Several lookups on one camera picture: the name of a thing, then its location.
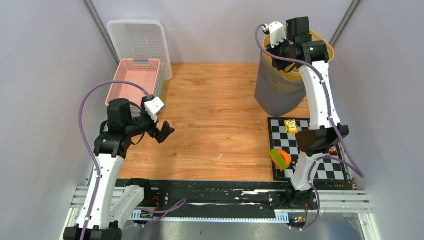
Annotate yellow slatted waste bin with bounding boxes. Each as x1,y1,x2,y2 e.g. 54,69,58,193
262,29,335,96

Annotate green perforated basket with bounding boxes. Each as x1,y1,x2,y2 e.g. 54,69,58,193
155,68,166,114

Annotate pink perforated basket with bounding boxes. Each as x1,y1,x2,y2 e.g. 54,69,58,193
105,58,162,106

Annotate grey slatted waste bin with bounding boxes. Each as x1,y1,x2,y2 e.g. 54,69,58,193
254,56,306,117

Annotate blue perforated basket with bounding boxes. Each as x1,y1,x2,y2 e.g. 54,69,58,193
154,67,164,98

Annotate white perforated basket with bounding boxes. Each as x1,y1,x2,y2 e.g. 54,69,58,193
106,18,173,81

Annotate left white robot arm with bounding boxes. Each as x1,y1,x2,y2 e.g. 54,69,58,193
63,96,175,240

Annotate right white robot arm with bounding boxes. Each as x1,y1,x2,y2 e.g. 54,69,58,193
263,17,349,209

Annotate yellow owl toy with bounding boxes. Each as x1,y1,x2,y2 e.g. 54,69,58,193
284,119,299,135

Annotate black white checkerboard mat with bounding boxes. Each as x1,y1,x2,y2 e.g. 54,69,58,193
267,117,348,182

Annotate green orange toy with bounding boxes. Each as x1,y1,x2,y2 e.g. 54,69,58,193
268,148,292,172

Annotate red round toy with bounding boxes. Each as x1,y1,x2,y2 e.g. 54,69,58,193
328,145,339,156

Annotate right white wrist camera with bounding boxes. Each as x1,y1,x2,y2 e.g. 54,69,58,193
262,21,287,49

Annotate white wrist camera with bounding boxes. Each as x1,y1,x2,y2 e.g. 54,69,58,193
143,97,166,123
262,21,287,49

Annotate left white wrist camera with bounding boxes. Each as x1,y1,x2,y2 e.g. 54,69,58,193
143,97,166,123

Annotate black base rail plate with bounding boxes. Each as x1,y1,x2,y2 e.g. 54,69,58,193
132,180,352,223

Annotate right corner metal post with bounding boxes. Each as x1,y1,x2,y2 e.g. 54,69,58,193
330,0,362,47

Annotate corner metal post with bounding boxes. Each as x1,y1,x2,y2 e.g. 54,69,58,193
330,0,362,47
82,0,120,64

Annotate aluminium frame rails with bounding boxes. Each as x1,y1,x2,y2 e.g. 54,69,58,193
59,185,382,240

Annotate left corner metal post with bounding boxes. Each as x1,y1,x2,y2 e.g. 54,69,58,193
82,0,120,64

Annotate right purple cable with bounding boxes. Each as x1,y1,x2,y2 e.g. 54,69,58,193
255,23,365,232

